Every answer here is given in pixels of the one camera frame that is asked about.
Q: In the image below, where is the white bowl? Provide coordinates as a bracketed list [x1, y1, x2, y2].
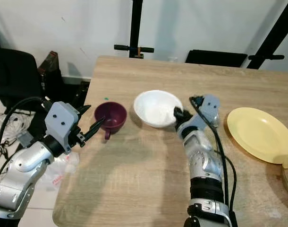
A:
[133, 89, 185, 129]

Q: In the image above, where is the yellow plate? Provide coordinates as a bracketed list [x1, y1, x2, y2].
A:
[227, 107, 288, 165]

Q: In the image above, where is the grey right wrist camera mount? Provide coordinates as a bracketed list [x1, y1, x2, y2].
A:
[182, 94, 221, 139]

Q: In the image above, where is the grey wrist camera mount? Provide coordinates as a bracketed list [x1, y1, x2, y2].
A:
[182, 94, 221, 139]
[43, 101, 81, 155]

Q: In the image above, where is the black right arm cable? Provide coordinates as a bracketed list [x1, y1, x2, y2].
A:
[190, 97, 238, 213]

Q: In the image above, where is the black upright stand pole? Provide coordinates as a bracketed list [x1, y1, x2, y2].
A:
[114, 0, 155, 60]

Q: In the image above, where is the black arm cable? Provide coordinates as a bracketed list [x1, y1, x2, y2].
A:
[190, 97, 238, 213]
[0, 96, 51, 164]

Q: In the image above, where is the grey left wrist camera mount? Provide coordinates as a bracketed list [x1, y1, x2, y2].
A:
[43, 101, 81, 155]

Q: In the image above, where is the black slanted stand bar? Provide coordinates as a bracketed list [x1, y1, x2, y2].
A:
[248, 0, 288, 70]

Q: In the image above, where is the black flat chair back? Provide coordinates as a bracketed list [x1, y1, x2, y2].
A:
[185, 49, 249, 68]

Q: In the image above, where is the black office chair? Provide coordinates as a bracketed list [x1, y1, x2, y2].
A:
[0, 46, 42, 110]

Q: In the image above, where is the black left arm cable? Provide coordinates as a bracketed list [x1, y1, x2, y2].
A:
[0, 96, 51, 164]

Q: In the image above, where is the black power strip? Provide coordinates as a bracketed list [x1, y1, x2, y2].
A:
[66, 80, 91, 103]

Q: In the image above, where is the white cable bundle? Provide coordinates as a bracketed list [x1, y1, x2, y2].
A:
[0, 113, 23, 143]

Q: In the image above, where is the maroon cup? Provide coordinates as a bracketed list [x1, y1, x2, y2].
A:
[94, 101, 128, 140]

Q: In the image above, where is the dark red brown box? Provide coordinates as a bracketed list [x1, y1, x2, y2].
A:
[37, 51, 65, 93]

